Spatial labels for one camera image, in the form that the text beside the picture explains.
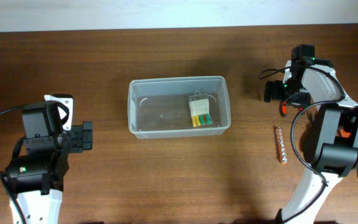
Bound clear plastic storage container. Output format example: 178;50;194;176
127;76;231;139

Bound clear case of coloured plugs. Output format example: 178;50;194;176
188;90;216;128

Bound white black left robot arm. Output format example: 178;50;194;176
0;98;93;223

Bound orange black needle nose pliers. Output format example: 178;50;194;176
303;108;351;141

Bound red handled small pliers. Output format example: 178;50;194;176
279;100;304;118

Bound orange socket bit rail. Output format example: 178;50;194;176
274;126;288;165

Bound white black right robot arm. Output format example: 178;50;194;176
258;44;358;223

